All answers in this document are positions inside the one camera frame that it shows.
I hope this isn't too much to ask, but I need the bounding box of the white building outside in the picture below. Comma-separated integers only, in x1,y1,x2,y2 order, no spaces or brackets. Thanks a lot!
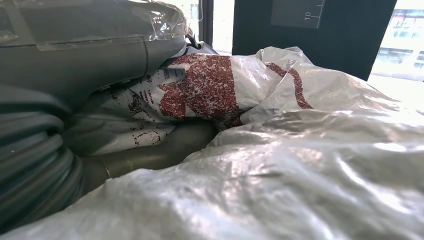
370,5,424,82

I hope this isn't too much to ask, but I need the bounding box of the black inbound scanner machine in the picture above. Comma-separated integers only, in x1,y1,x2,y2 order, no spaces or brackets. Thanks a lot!
231,0,398,82

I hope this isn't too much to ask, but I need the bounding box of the grey parcel bag red print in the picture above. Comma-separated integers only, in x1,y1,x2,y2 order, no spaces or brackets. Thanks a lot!
0,45,424,240

